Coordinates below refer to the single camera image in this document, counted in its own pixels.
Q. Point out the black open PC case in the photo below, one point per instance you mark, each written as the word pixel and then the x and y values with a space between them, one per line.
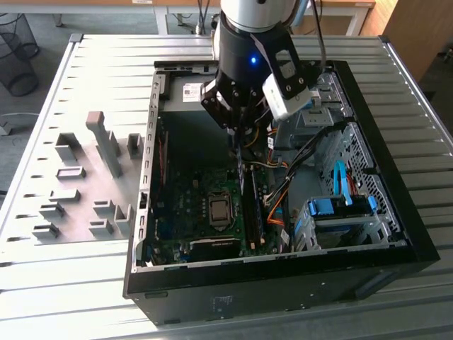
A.
pixel 247 287

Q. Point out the black mesh wastebasket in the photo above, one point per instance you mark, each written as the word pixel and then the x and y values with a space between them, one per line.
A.
pixel 21 78

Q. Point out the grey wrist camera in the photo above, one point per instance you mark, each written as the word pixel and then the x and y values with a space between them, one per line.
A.
pixel 283 106

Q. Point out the green motherboard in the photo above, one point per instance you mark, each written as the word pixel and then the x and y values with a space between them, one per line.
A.
pixel 184 212

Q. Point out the wooden desk white frame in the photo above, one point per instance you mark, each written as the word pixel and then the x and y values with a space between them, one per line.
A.
pixel 358 21

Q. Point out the grey parts rack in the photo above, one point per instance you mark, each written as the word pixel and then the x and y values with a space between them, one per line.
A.
pixel 88 168

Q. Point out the blue RAM stick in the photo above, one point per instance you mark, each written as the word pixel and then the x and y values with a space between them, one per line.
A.
pixel 241 170

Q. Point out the black empty RAM slot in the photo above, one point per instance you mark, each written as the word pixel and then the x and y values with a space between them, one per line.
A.
pixel 246 219

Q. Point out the grey power supply unit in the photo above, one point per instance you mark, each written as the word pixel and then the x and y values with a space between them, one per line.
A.
pixel 194 138

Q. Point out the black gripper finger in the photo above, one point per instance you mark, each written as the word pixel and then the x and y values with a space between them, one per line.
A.
pixel 253 110
pixel 217 106

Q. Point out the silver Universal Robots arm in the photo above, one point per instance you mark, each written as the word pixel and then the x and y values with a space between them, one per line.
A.
pixel 255 14

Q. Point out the metal drive cage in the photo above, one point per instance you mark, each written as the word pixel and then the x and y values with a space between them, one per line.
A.
pixel 318 120

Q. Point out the installed RAM stick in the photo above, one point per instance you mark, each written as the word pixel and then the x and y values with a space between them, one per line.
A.
pixel 257 205

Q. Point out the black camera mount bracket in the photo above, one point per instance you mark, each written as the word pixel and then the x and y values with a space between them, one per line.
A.
pixel 297 88

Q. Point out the silver CPU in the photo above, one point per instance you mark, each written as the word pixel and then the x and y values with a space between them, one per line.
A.
pixel 220 209

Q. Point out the hard disk in blue carrier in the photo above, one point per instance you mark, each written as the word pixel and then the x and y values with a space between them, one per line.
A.
pixel 321 207

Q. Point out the metal disk bay cage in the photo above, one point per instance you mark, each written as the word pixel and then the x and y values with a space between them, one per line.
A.
pixel 348 222

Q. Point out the brown wooden cabinet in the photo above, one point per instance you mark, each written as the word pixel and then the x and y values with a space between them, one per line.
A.
pixel 417 35

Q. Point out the black graphics card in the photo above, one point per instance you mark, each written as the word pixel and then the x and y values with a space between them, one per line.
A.
pixel 216 249

